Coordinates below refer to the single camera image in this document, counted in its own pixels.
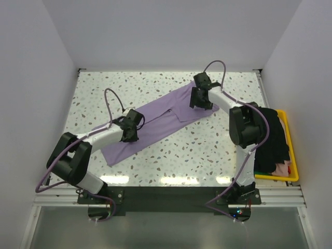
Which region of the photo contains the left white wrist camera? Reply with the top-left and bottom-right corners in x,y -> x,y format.
122,108 -> 133,116

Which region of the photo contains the aluminium frame rail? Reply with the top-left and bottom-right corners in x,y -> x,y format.
33,186 -> 306,208

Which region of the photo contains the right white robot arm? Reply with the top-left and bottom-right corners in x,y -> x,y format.
189,72 -> 270,204

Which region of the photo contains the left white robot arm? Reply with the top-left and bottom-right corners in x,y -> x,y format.
46,109 -> 145,203

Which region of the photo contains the purple t shirt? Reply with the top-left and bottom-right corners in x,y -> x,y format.
101,81 -> 219,166

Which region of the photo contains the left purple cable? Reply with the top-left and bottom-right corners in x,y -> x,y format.
35,88 -> 129,223

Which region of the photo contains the yellow plastic bin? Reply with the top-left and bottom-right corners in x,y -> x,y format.
254,107 -> 299,182

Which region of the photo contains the black t shirt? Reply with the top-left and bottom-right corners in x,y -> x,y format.
254,107 -> 289,173

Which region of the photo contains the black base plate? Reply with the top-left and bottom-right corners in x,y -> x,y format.
76,185 -> 262,220

